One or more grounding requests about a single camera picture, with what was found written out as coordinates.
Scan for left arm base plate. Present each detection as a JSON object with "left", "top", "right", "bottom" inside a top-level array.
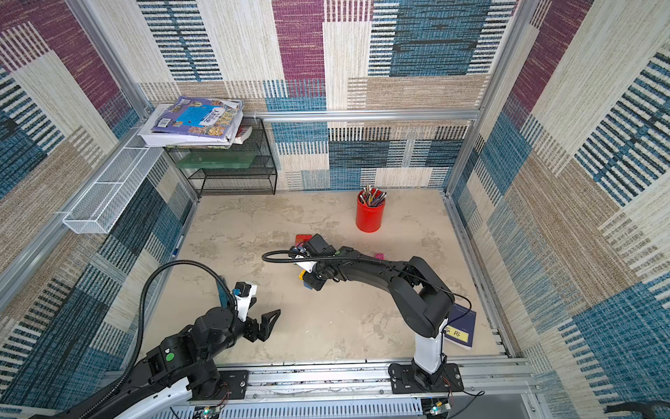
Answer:
[{"left": 190, "top": 369, "right": 250, "bottom": 402}]

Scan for red pen cup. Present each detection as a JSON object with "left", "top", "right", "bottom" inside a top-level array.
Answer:
[{"left": 355, "top": 191, "right": 386, "bottom": 233}]

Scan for red lego brick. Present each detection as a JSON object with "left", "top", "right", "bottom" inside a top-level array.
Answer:
[{"left": 294, "top": 234, "right": 312, "bottom": 247}]

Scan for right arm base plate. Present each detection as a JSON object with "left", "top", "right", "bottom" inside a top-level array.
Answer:
[{"left": 387, "top": 362, "right": 464, "bottom": 394}]

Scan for teal blue marker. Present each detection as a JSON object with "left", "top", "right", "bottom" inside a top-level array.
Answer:
[{"left": 216, "top": 276, "right": 234, "bottom": 308}]

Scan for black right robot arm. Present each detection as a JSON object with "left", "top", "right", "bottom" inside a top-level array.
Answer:
[{"left": 262, "top": 234, "right": 465, "bottom": 394}]

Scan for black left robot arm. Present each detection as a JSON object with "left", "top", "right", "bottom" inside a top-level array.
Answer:
[{"left": 54, "top": 260, "right": 281, "bottom": 418}]

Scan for white wire basket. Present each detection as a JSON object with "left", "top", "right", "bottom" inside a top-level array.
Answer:
[{"left": 63, "top": 147, "right": 162, "bottom": 234}]

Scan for green folder on shelf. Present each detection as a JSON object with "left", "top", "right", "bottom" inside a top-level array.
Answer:
[{"left": 176, "top": 151, "right": 256, "bottom": 169}]

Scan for black wire mesh shelf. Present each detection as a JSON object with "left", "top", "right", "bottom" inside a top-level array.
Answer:
[{"left": 165, "top": 118, "right": 278, "bottom": 198}]

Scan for pens in cup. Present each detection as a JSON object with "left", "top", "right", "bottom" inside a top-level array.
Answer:
[{"left": 358, "top": 185, "right": 387, "bottom": 208}]

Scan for dark blue notebook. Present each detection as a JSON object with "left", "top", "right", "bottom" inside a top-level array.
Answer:
[{"left": 443, "top": 304, "right": 476, "bottom": 350}]

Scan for stack of books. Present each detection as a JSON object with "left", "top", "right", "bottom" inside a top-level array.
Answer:
[{"left": 139, "top": 96, "right": 253, "bottom": 149}]

